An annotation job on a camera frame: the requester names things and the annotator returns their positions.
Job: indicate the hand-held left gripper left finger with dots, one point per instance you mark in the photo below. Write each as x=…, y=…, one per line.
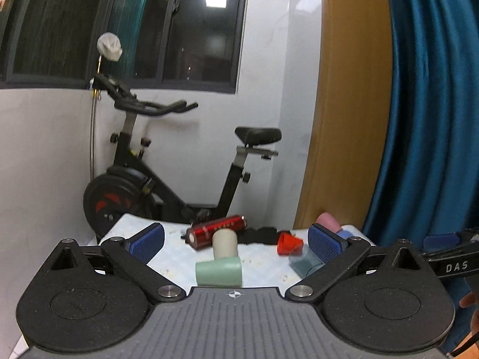
x=146, y=242

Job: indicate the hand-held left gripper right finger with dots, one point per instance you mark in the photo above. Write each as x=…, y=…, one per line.
x=325, y=243

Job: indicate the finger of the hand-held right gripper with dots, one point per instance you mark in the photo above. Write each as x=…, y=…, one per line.
x=441, y=241

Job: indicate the blue cup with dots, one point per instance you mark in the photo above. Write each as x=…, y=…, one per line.
x=344, y=234

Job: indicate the pink cup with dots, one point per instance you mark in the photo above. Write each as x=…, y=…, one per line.
x=328, y=221

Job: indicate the translucent teal cup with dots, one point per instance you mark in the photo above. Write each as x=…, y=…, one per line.
x=304, y=263

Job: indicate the red cup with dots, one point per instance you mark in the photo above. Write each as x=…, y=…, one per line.
x=288, y=244

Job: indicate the beige cup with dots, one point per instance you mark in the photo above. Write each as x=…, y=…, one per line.
x=224, y=244

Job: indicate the green cup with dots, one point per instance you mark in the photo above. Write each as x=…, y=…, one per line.
x=219, y=272

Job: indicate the person's right hand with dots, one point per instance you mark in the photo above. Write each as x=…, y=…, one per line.
x=472, y=306

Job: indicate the white quilted mat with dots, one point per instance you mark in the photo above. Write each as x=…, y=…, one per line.
x=179, y=258

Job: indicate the black exercise bike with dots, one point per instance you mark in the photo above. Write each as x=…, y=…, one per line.
x=123, y=190

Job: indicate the black cloth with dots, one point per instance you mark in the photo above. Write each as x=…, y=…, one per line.
x=262, y=235

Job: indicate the red metal can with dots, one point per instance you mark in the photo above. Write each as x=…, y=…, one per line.
x=217, y=230

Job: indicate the blue curtain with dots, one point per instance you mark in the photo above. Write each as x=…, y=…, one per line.
x=430, y=101

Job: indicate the white cloth-wrapped shower head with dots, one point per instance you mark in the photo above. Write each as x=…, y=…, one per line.
x=109, y=46

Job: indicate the dark framed window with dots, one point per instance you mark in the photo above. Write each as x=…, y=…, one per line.
x=67, y=26

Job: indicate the wooden door frame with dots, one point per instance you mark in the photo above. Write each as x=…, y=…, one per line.
x=348, y=101

